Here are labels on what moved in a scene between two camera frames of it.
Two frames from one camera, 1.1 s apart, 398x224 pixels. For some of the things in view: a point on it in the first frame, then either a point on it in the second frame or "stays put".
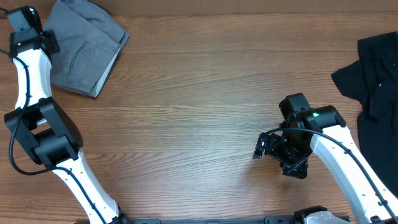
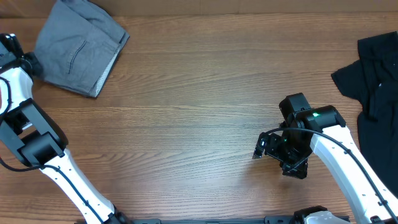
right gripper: [272, 147] stays put
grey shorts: [90, 44] stays put
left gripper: [47, 34] -> [30, 60]
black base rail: [281, 219] stays put
